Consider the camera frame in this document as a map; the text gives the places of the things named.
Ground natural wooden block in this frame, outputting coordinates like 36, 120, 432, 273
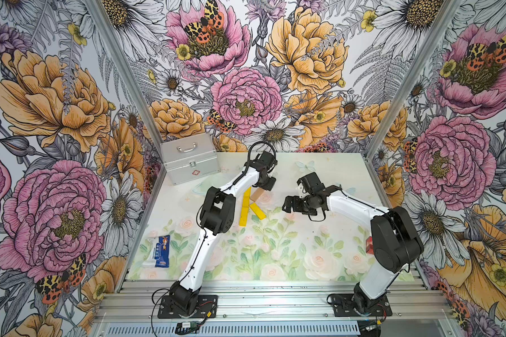
250, 188, 265, 202

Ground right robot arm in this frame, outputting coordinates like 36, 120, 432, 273
282, 173, 424, 317

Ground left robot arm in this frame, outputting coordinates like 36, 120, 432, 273
169, 150, 278, 317

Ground silver metal case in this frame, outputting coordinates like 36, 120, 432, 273
161, 133, 220, 185

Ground red bandage box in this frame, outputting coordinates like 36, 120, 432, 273
365, 237, 374, 255

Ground blue tissue packet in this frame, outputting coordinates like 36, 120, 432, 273
153, 235, 171, 268

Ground small green circuit board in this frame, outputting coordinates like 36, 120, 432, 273
174, 322, 198, 336

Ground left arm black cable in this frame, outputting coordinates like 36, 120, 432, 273
245, 140, 277, 174

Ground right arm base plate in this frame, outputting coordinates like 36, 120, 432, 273
326, 293, 393, 319

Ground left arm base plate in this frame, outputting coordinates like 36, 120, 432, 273
157, 295, 219, 319

